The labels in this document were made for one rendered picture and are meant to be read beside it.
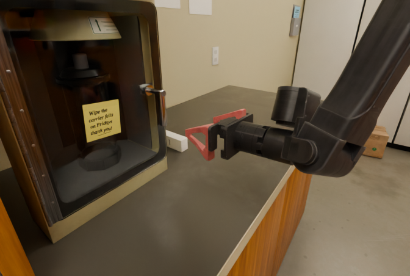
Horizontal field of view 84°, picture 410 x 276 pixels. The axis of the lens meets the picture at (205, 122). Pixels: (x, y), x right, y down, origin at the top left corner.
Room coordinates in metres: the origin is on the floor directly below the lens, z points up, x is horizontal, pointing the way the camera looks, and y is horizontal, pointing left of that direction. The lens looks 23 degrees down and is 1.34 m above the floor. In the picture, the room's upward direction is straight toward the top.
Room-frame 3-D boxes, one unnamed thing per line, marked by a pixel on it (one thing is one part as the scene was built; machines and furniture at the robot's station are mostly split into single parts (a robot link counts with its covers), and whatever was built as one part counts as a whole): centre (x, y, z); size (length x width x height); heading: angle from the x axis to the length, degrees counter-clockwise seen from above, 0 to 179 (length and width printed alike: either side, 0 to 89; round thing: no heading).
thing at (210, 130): (0.40, -0.01, 1.14); 0.09 x 0.07 x 0.07; 53
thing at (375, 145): (2.35, -1.83, 0.14); 0.41 x 0.33 x 0.29; 60
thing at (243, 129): (0.38, -0.08, 1.15); 0.10 x 0.07 x 0.07; 142
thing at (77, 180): (0.45, 0.20, 1.19); 0.30 x 0.01 x 0.40; 143
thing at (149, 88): (0.51, 0.11, 1.17); 0.05 x 0.03 x 0.10; 53
